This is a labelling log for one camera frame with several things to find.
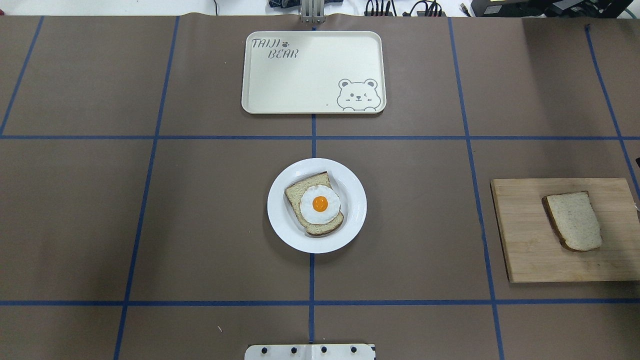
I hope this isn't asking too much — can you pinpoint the white round plate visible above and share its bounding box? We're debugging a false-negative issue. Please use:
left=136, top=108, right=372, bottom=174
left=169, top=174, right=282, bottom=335
left=266, top=158, right=367, bottom=255

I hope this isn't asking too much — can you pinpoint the white bread slice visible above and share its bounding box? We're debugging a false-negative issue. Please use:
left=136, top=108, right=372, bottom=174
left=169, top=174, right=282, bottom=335
left=541, top=191, right=603, bottom=253

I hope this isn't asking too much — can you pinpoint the bottom bread slice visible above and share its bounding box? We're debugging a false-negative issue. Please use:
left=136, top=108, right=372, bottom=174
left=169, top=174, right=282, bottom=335
left=285, top=171, right=345, bottom=236

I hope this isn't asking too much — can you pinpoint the fried egg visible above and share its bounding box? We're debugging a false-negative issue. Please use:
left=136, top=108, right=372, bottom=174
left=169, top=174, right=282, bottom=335
left=299, top=184, right=342, bottom=224

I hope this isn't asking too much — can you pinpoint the cream bear serving tray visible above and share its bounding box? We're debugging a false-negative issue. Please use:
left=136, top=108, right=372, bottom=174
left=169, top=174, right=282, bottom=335
left=241, top=30, right=387, bottom=115

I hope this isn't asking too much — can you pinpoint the bamboo cutting board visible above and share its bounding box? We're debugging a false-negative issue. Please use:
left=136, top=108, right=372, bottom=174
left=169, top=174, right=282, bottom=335
left=490, top=178, right=640, bottom=283

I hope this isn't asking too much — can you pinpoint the aluminium camera post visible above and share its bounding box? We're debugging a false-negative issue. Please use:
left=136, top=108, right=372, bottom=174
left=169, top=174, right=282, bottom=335
left=299, top=0, right=326, bottom=25

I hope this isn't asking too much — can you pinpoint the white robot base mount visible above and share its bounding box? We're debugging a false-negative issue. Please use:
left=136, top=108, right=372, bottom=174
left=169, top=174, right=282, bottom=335
left=244, top=343, right=377, bottom=360

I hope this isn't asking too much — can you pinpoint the black cable bundle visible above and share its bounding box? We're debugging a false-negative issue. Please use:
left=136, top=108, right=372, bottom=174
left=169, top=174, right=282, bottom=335
left=363, top=0, right=447, bottom=18

